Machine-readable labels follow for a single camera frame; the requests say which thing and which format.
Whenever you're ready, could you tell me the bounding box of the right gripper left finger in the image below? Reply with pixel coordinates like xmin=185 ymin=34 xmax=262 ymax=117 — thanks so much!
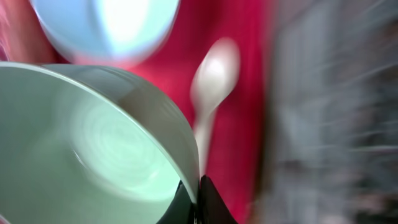
xmin=157 ymin=181 xmax=195 ymax=224

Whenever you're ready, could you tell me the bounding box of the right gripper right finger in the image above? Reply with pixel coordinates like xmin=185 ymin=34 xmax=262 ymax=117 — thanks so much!
xmin=198 ymin=175 xmax=238 ymax=224

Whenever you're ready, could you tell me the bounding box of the green bowl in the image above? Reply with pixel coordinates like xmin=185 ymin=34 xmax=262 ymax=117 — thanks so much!
xmin=1 ymin=62 xmax=199 ymax=223

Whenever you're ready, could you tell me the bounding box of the white plastic spoon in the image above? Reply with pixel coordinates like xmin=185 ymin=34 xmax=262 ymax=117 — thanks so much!
xmin=190 ymin=37 xmax=240 ymax=176

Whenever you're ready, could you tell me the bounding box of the light blue bowl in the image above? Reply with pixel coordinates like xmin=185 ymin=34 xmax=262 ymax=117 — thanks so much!
xmin=30 ymin=0 xmax=180 ymax=65

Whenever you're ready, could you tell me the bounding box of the grey dishwasher rack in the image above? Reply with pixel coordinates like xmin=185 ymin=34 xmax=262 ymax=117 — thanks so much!
xmin=257 ymin=0 xmax=397 ymax=224

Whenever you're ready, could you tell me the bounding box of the red serving tray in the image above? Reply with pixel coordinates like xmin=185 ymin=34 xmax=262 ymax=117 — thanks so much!
xmin=1 ymin=1 xmax=266 ymax=223

